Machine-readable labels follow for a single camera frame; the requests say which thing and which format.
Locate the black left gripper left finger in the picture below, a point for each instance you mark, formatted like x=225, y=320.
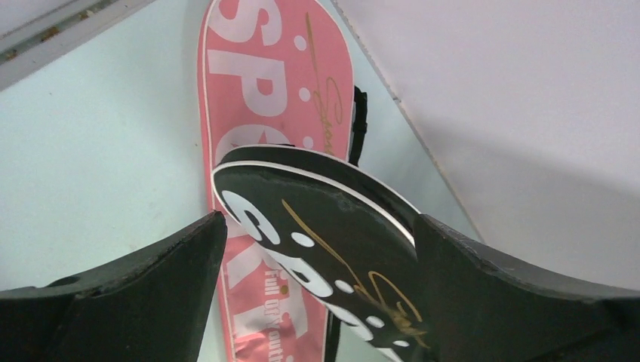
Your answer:
x=150, y=305

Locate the pink racket cover bag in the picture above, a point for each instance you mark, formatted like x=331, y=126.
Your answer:
x=271, y=72

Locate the black racket cover bag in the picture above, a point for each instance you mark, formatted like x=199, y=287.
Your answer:
x=343, y=235

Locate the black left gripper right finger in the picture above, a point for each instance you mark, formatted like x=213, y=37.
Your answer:
x=486, y=305

